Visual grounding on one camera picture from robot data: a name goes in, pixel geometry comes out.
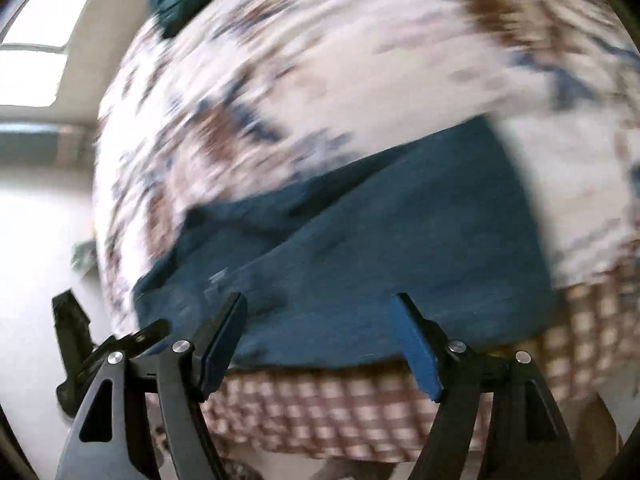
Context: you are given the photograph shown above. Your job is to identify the dark blue denim jeans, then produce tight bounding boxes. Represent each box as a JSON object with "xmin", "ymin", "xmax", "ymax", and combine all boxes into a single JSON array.
[{"xmin": 132, "ymin": 117, "xmax": 556, "ymax": 370}]

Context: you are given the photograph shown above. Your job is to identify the brown checkered bed sheet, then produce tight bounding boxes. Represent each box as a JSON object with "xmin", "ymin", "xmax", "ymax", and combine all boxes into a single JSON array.
[{"xmin": 201, "ymin": 242, "xmax": 639, "ymax": 463}]

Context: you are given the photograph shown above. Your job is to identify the floral fleece blanket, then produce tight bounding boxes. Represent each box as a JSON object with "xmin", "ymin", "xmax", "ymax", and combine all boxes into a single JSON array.
[{"xmin": 93, "ymin": 0, "xmax": 639, "ymax": 335}]

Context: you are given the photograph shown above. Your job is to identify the white window frame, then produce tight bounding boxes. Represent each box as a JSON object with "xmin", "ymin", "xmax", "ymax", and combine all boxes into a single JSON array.
[{"xmin": 0, "ymin": 0, "xmax": 116, "ymax": 111}]

